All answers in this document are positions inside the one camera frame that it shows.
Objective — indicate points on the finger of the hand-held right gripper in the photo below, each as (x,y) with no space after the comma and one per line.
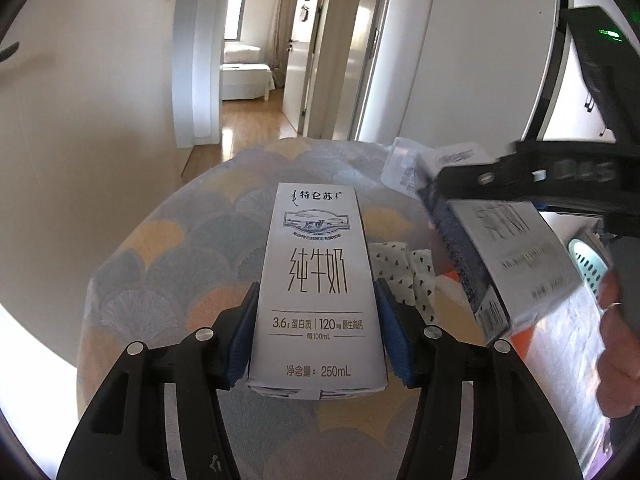
(525,175)

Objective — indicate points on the heart-printed white cloth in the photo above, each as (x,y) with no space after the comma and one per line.
(400,265)

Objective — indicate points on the white wardrobe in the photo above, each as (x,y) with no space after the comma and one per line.
(475,60)

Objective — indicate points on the white milk carton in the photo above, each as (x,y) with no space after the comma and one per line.
(520,270)
(315,285)

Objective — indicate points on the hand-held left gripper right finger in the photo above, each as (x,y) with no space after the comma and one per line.
(397,340)

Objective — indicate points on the teal perforated basket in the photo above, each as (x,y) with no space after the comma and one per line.
(590,265)

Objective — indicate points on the person's right hand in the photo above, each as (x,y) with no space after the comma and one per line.
(620,360)

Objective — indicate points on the clear plastic bottle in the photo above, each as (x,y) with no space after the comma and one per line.
(400,160)

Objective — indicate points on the beige curtain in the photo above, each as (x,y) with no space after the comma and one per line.
(286,25)

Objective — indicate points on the window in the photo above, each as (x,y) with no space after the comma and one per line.
(234,15)

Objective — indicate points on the white bed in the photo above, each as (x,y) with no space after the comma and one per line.
(245,75)

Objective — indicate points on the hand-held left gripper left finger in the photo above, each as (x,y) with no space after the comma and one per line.
(240,345)

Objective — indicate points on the white door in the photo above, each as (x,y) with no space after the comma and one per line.
(300,75)

